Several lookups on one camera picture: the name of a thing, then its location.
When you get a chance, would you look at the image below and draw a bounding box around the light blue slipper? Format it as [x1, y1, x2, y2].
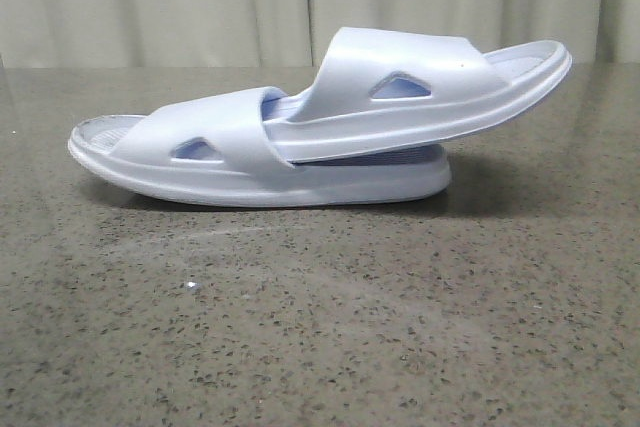
[262, 27, 572, 163]
[68, 87, 451, 207]

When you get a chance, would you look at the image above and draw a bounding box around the pale green curtain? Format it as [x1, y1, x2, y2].
[1, 0, 639, 68]

